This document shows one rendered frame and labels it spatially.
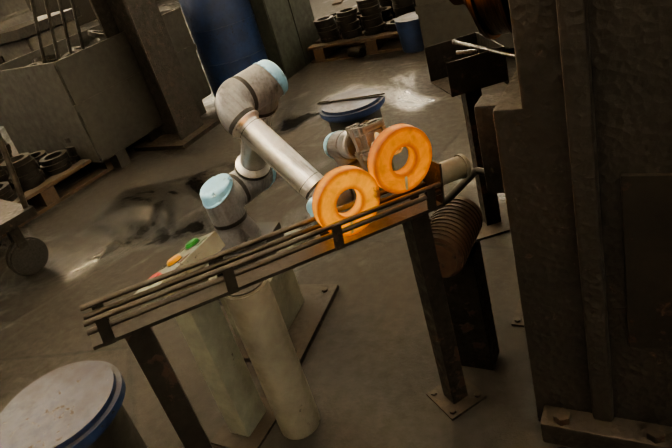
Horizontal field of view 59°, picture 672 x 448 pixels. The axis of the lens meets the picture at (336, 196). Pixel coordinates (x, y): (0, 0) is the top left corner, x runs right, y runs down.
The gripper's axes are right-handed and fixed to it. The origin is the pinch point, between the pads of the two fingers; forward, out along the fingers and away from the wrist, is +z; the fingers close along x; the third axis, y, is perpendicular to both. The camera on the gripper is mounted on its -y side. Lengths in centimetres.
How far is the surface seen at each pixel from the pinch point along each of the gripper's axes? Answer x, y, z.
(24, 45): -67, 139, -521
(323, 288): -4, -54, -89
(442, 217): 10.6, -22.2, -10.2
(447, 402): -2, -74, -20
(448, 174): 10.5, -10.1, -0.5
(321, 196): -20.8, -1.7, 0.7
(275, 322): -36, -32, -27
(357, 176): -11.7, -1.1, 0.9
